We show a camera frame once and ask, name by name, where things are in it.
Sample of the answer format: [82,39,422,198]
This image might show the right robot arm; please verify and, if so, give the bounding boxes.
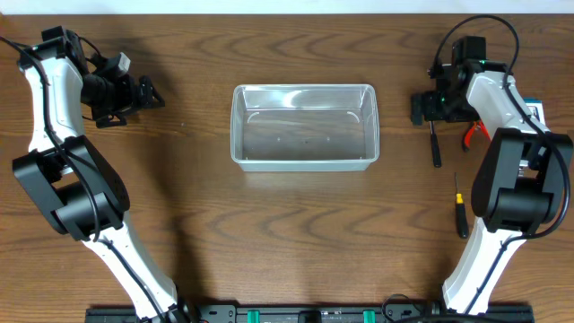
[411,36,573,315]

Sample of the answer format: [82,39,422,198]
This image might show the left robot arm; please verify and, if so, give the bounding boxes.
[9,26,197,322]

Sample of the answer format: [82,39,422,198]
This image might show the clear plastic container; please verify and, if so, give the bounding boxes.
[230,83,380,172]

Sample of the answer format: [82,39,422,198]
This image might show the blue white screw box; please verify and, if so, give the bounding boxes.
[524,98,545,125]

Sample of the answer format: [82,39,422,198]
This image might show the small claw hammer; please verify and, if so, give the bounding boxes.
[429,121,442,168]

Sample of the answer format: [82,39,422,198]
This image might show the yellow black screwdriver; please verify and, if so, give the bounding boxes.
[454,173,469,239]

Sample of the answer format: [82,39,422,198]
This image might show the red handled pliers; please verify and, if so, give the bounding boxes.
[461,120,491,153]

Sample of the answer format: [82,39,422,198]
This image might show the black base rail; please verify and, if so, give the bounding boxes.
[84,302,535,323]

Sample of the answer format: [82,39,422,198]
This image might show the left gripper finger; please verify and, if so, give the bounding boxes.
[137,75,165,109]
[95,114,127,129]

